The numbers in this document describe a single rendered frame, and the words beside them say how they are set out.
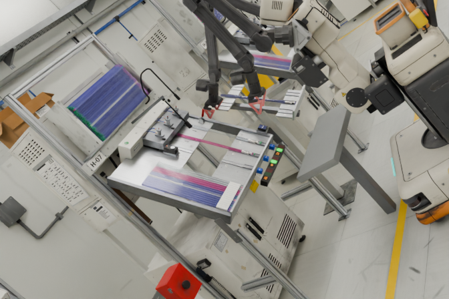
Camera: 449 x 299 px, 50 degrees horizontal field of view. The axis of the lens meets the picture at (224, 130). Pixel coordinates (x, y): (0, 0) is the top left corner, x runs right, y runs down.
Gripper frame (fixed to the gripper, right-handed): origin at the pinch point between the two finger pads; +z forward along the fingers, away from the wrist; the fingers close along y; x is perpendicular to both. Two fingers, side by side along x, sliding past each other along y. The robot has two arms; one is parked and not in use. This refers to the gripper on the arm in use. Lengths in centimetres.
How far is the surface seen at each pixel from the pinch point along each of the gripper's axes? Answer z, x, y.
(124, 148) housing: 8, -35, 41
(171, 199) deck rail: 14, 3, 60
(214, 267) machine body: 59, 28, 59
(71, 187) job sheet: 31, -61, 61
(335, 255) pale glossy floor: 63, 87, 20
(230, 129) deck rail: 15.2, 8.2, -8.4
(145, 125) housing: 7.0, -34.9, 19.5
